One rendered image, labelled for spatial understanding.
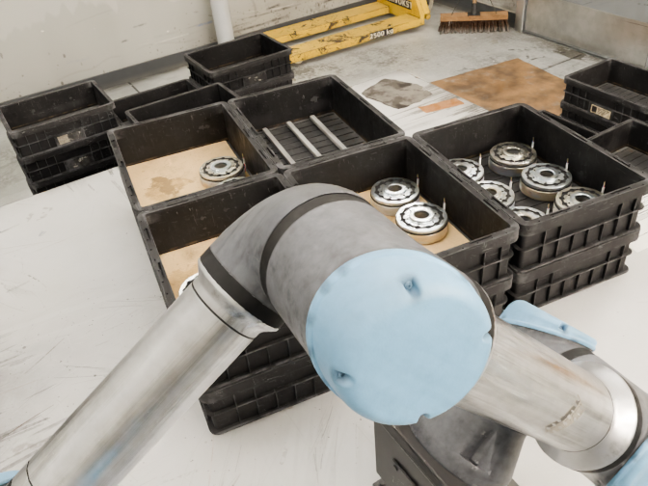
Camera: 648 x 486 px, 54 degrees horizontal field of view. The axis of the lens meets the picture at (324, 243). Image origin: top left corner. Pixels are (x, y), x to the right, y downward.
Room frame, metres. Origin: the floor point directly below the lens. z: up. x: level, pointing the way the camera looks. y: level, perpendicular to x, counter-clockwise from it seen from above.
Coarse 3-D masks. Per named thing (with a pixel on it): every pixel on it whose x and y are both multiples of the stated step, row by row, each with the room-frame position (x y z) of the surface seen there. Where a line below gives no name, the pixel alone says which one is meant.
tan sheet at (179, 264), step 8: (208, 240) 1.06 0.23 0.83; (184, 248) 1.04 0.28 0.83; (192, 248) 1.04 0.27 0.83; (200, 248) 1.04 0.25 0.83; (160, 256) 1.02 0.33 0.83; (168, 256) 1.02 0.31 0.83; (176, 256) 1.01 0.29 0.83; (184, 256) 1.01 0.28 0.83; (192, 256) 1.01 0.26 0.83; (168, 264) 0.99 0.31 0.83; (176, 264) 0.99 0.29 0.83; (184, 264) 0.99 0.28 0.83; (192, 264) 0.98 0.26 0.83; (168, 272) 0.97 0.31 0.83; (176, 272) 0.97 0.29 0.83; (184, 272) 0.96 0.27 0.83; (192, 272) 0.96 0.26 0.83; (176, 280) 0.94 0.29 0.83; (184, 280) 0.94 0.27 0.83; (176, 288) 0.92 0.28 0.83; (176, 296) 0.89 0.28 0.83
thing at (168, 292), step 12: (252, 180) 1.11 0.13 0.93; (264, 180) 1.11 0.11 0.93; (216, 192) 1.08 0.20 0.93; (228, 192) 1.08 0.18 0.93; (168, 204) 1.05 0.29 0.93; (180, 204) 1.05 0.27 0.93; (144, 216) 1.02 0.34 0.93; (144, 228) 0.98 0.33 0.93; (156, 252) 0.90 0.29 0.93; (156, 264) 0.87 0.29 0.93; (168, 288) 0.80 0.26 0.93; (168, 300) 0.77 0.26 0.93
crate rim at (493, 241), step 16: (384, 144) 1.21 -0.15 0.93; (416, 144) 1.19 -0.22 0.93; (320, 160) 1.16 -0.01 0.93; (336, 160) 1.16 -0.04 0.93; (432, 160) 1.12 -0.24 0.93; (288, 176) 1.11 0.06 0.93; (496, 208) 0.93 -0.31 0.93; (512, 224) 0.88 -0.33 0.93; (480, 240) 0.84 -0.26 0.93; (496, 240) 0.85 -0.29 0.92; (512, 240) 0.86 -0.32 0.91; (448, 256) 0.81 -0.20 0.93; (464, 256) 0.82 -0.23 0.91
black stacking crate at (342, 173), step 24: (408, 144) 1.21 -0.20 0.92; (312, 168) 1.15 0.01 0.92; (336, 168) 1.16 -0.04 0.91; (360, 168) 1.18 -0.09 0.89; (384, 168) 1.20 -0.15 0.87; (408, 168) 1.21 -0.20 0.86; (432, 168) 1.12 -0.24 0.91; (360, 192) 1.18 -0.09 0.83; (432, 192) 1.12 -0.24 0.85; (456, 192) 1.03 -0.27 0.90; (456, 216) 1.03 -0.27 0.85; (480, 216) 0.96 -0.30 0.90; (456, 264) 0.83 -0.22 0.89; (480, 264) 0.85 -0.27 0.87; (504, 264) 0.87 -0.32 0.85
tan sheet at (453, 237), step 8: (368, 192) 1.18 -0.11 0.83; (368, 200) 1.15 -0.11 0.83; (424, 200) 1.13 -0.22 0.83; (392, 216) 1.08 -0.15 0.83; (448, 224) 1.03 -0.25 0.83; (448, 232) 1.00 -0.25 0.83; (456, 232) 1.00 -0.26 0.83; (440, 240) 0.98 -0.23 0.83; (448, 240) 0.98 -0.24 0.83; (456, 240) 0.98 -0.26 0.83; (464, 240) 0.97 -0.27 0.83; (432, 248) 0.96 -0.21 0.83; (440, 248) 0.96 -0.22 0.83; (448, 248) 0.96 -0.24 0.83
